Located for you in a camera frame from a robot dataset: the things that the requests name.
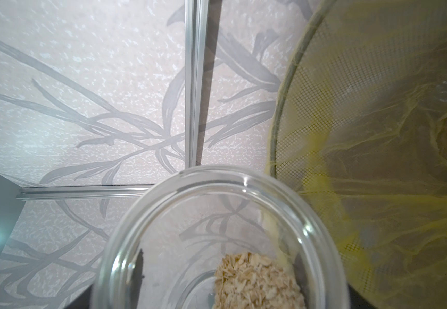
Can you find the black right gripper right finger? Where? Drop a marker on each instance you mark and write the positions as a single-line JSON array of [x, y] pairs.
[[357, 301]]

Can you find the yellow plastic bin liner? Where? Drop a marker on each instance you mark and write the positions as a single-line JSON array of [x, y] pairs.
[[393, 174]]

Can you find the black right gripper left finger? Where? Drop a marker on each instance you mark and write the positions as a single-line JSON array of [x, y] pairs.
[[83, 301]]

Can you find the brown-lidded oatmeal jar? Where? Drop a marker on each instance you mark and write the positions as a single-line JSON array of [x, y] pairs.
[[175, 244]]

